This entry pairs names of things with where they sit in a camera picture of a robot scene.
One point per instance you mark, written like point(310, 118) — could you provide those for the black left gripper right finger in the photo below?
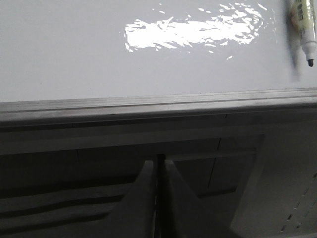
point(183, 214)

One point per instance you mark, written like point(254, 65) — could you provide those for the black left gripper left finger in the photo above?
point(133, 217)

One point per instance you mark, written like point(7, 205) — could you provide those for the white whiteboard marker black tip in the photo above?
point(304, 20)

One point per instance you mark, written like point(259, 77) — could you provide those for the grey aluminium whiteboard tray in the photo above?
point(46, 112)

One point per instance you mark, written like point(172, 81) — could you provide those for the white whiteboard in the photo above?
point(76, 49)

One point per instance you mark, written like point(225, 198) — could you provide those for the white slotted pegboard panel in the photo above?
point(280, 198)

